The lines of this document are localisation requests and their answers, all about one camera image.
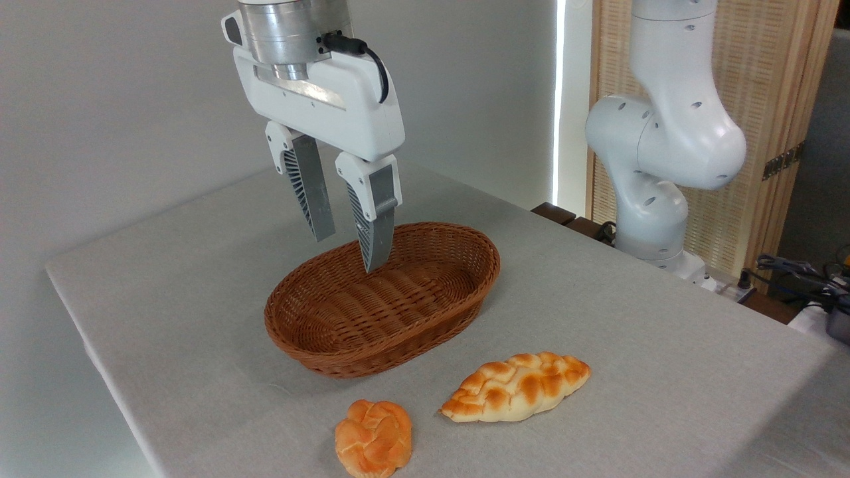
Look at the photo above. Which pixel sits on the dark metal screen hinge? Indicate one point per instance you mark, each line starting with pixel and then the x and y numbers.
pixel 783 160

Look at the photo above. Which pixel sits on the long braided bread loaf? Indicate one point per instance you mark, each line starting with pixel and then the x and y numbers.
pixel 511 392

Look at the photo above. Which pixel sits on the round braided bread roll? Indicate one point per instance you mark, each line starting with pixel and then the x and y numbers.
pixel 372 438

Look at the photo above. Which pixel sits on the wooden woven folding screen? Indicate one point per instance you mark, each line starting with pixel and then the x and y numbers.
pixel 764 79

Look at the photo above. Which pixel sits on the grey tablecloth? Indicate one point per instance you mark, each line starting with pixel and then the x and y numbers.
pixel 199 299

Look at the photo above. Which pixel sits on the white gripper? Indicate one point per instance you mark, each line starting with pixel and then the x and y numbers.
pixel 332 99

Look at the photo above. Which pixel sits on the brown oval wicker basket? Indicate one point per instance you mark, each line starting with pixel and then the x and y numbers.
pixel 345 332

